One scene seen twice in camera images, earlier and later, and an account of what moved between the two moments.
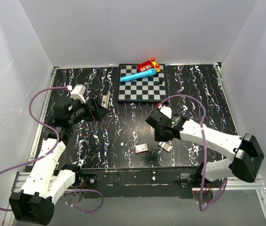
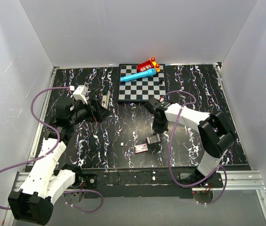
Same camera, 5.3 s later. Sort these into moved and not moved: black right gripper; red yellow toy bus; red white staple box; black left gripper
Moved: black right gripper
Not moved: red white staple box; black left gripper; red yellow toy bus
